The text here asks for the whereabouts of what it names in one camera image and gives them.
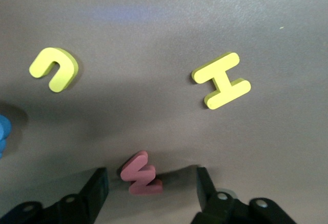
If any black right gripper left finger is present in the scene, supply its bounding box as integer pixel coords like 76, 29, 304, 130
0, 167, 110, 224

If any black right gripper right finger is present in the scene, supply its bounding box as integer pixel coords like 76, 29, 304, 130
191, 167, 298, 224

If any red foam letter m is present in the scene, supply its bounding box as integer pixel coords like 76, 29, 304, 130
119, 150, 164, 196

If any blue foam letter E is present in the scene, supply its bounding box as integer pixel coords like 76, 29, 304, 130
0, 113, 13, 159

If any yellow foam letter H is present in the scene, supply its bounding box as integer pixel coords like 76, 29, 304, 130
191, 51, 252, 111

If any yellow foam letter u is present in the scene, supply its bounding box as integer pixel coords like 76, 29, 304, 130
29, 47, 79, 93

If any brown table cover sheet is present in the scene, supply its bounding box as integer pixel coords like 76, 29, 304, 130
0, 0, 328, 224

